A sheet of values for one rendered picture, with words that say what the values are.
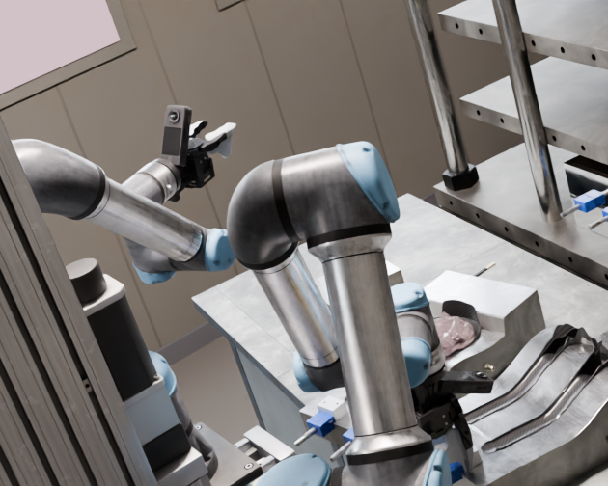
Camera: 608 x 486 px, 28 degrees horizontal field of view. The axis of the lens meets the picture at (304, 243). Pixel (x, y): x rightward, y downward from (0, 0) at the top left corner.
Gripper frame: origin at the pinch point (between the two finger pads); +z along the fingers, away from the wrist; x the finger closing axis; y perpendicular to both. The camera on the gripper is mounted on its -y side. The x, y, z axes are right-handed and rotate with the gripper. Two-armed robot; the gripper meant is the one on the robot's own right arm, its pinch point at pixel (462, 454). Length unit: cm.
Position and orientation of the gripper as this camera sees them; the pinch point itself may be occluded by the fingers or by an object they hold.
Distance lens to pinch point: 219.3
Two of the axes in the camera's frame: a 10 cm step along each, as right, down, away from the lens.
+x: 4.2, 2.8, -8.7
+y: -8.6, 4.2, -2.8
